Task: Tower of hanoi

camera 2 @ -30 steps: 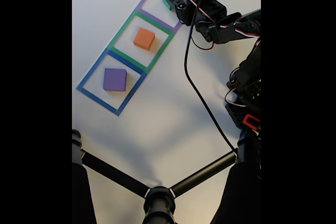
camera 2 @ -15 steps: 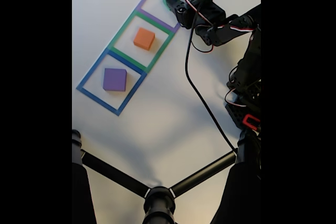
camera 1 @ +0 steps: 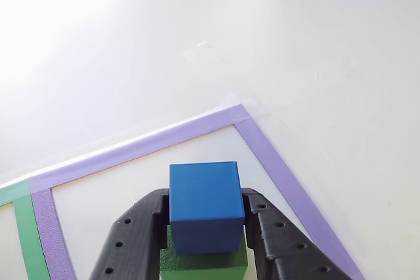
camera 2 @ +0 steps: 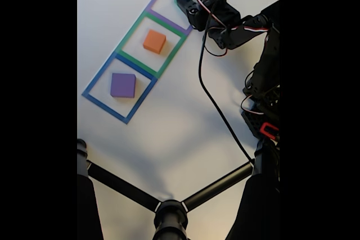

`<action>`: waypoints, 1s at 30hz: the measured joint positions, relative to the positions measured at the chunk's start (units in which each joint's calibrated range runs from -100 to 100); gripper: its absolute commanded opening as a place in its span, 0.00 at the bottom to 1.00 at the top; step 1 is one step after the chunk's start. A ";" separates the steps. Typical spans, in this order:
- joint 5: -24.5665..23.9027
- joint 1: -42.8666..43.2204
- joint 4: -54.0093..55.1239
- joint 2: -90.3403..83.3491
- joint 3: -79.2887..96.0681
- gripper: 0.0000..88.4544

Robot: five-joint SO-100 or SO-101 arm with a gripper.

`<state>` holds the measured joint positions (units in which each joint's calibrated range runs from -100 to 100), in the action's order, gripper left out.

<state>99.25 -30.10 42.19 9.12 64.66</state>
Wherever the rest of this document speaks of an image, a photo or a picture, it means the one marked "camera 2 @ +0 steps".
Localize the black camera cable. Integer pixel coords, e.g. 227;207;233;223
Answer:
198;3;255;165

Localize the large orange cube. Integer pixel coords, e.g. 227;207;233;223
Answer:
142;29;167;55

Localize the black tripod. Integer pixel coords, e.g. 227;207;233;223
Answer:
77;138;280;240

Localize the red clamp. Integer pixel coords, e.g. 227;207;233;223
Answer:
259;122;280;140

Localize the large purple cube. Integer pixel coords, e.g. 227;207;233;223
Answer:
110;73;137;99

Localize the blue square tape frame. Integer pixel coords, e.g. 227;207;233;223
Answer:
81;51;159;125

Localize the green square tape frame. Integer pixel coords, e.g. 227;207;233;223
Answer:
115;11;188;79

